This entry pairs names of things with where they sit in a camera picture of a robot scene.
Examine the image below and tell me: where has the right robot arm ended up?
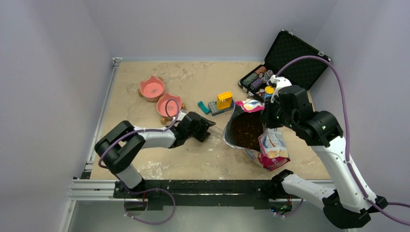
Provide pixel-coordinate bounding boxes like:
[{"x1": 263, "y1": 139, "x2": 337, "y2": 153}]
[{"x1": 262, "y1": 85, "x2": 388, "y2": 229}]

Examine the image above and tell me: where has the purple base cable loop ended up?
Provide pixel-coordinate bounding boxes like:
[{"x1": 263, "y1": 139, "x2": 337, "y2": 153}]
[{"x1": 124, "y1": 185, "x2": 178, "y2": 225}]

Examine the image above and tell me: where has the yellow toy brick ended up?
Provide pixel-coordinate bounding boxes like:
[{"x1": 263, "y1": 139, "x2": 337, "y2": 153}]
[{"x1": 216, "y1": 91, "x2": 233, "y2": 110}]

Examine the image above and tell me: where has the clear plastic scoop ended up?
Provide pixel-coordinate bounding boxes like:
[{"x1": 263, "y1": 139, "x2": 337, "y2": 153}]
[{"x1": 209, "y1": 125, "x2": 223, "y2": 135}]

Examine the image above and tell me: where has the grey blue toy brick base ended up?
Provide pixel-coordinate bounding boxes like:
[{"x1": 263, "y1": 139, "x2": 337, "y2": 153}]
[{"x1": 207, "y1": 99, "x2": 236, "y2": 116}]

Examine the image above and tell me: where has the colourful pet food bag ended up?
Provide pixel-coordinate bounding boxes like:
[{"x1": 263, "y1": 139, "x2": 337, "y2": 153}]
[{"x1": 223, "y1": 99, "x2": 291, "y2": 171}]

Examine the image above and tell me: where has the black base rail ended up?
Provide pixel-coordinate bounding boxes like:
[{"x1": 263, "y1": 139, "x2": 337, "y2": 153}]
[{"x1": 113, "y1": 179, "x2": 296, "y2": 213}]

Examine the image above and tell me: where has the pink pet bowl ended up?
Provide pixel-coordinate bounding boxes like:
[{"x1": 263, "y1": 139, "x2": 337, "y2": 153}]
[
  {"x1": 156, "y1": 92, "x2": 186, "y2": 125},
  {"x1": 138, "y1": 75, "x2": 165, "y2": 102}
]

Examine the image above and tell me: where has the teal toy brick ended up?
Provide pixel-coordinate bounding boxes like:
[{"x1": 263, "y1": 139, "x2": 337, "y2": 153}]
[{"x1": 197, "y1": 101, "x2": 210, "y2": 115}]

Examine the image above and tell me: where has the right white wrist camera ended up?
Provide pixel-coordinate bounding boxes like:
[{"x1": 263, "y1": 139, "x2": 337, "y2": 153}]
[{"x1": 268, "y1": 75, "x2": 292, "y2": 102}]

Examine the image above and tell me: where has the black poker chip case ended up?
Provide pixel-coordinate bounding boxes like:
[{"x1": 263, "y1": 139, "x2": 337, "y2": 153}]
[{"x1": 238, "y1": 29, "x2": 333, "y2": 103}]

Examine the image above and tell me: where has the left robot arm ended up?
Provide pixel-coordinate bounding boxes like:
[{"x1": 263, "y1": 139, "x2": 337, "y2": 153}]
[{"x1": 94, "y1": 112, "x2": 216, "y2": 198}]

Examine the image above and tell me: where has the near pink pet bowl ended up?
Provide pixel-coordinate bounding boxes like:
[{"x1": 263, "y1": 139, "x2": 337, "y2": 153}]
[{"x1": 156, "y1": 92, "x2": 186, "y2": 125}]

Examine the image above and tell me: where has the far pink pet bowl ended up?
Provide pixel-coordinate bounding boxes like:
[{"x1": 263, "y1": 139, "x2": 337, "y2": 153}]
[{"x1": 138, "y1": 75, "x2": 165, "y2": 102}]

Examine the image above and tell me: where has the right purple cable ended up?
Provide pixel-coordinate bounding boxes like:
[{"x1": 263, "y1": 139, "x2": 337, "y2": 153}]
[{"x1": 275, "y1": 56, "x2": 410, "y2": 226}]

